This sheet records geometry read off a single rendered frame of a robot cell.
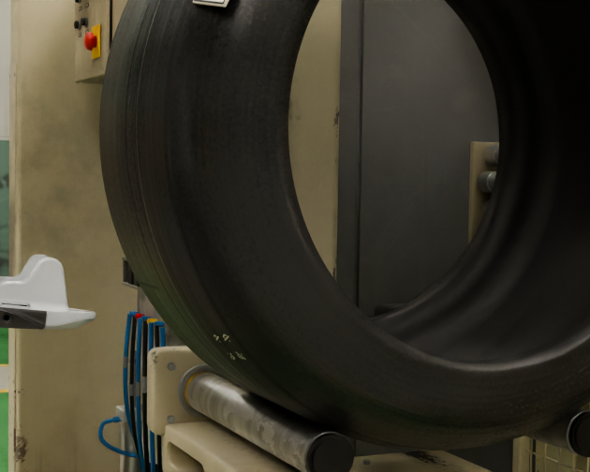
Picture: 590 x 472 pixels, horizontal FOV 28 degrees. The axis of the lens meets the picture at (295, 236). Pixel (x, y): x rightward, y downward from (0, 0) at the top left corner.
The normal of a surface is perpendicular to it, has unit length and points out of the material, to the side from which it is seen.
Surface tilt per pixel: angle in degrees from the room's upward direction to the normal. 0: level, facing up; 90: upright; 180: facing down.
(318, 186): 90
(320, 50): 90
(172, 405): 90
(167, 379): 90
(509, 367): 101
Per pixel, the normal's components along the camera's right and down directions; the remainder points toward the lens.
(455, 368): 0.36, 0.23
